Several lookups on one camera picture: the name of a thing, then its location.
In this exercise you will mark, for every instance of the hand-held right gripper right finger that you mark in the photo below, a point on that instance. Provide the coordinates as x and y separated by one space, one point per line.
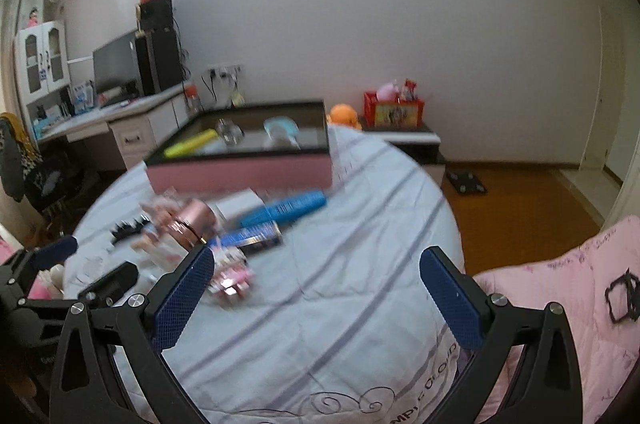
450 304

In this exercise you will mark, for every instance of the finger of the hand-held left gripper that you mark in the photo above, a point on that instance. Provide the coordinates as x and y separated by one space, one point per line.
110 281
55 250

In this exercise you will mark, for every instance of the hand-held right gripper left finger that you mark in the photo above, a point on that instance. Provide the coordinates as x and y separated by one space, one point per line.
184 299

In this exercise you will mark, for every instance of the baby doll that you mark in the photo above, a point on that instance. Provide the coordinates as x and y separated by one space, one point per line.
155 216

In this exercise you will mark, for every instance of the rose gold jar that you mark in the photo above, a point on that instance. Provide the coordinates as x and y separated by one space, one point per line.
195 219

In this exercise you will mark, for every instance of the dark blue small box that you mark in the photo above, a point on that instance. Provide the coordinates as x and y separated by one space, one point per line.
252 236

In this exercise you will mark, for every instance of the blue highlighter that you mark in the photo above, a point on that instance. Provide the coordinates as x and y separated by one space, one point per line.
285 207

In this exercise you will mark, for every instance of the pink storage box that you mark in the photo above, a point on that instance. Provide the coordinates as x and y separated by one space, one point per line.
240 174

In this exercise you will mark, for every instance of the yellow highlighter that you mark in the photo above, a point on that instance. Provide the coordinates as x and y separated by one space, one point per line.
192 143

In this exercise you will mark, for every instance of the small glass bottle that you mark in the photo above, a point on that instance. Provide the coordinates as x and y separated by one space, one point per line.
230 133

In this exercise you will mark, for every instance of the teal round compact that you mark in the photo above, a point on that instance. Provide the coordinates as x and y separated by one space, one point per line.
280 127

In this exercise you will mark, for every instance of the clear heart sticker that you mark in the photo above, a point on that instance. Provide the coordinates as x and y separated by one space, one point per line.
92 266

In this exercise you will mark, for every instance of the pink candy packet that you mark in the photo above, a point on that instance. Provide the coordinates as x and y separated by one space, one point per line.
232 276

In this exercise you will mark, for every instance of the black false eyelashes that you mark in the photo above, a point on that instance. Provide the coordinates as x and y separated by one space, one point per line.
127 230

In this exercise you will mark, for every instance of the black office chair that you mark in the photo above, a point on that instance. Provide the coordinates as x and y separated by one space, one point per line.
60 184

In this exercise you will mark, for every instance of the pink blanket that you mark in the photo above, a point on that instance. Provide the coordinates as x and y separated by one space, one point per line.
550 304

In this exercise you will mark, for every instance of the dark hooded jacket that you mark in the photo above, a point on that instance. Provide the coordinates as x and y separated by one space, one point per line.
17 154

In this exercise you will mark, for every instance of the black bathroom scale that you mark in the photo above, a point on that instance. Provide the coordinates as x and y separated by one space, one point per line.
466 181

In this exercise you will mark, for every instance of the round table, striped cloth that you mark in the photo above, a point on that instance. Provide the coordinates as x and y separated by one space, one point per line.
325 304

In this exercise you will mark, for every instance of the blue and white box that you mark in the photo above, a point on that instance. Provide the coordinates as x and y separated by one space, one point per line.
82 97

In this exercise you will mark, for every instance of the white desk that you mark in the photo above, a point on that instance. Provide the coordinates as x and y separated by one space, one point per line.
150 124

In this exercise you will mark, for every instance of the black and white low cabinet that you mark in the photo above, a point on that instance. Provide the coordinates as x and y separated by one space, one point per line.
420 149

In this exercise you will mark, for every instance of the black computer monitor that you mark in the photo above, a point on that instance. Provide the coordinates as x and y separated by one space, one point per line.
115 62

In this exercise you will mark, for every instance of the red-capped bottle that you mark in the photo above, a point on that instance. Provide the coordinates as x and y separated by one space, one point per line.
192 99

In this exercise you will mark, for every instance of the red toy crate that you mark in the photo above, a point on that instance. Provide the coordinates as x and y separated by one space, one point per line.
395 112

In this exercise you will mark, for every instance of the beige curtain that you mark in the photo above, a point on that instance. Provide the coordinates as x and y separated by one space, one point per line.
7 54

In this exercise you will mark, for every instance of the snack bag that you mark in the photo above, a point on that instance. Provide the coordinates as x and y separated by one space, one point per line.
237 99

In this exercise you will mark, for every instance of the white wardrobe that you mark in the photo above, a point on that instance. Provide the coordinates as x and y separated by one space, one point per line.
625 184

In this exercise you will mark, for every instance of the black computer tower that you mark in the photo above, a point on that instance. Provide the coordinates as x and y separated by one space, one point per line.
160 62

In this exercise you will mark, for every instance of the orange octopus plush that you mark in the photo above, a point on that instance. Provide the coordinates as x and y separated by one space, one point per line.
345 114

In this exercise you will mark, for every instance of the red and white card box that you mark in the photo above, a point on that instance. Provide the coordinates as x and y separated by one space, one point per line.
409 90

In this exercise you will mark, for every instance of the pink plush toy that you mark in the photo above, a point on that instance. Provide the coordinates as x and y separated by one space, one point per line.
386 90

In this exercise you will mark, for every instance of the white glass-door cabinet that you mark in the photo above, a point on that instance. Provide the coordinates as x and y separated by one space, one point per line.
45 27

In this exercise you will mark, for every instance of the small pink doll figure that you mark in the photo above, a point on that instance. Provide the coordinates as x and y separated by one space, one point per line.
34 18

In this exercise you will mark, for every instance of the white door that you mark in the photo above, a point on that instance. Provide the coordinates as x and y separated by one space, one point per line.
597 104

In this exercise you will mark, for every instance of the black speaker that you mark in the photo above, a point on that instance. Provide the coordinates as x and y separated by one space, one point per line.
156 14

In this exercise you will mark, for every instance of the black plastic frame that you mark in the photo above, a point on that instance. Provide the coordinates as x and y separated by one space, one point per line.
608 299

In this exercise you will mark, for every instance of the white wall outlet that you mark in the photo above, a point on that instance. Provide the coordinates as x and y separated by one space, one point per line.
225 69

